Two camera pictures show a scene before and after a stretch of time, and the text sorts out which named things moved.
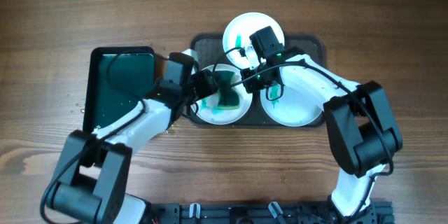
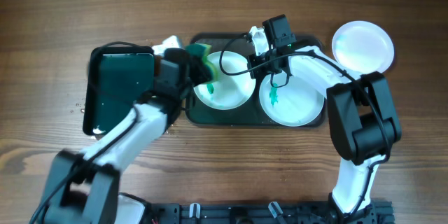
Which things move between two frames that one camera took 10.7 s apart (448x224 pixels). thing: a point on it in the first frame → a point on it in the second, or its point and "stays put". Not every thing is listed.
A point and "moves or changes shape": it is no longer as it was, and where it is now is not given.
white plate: x=207 y=108 moves or changes shape
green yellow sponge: x=228 y=98 → x=202 y=50
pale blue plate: x=295 y=108 stays put
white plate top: x=239 y=29 → x=362 y=47
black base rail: x=376 y=212 stays put
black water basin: x=118 y=78 stays put
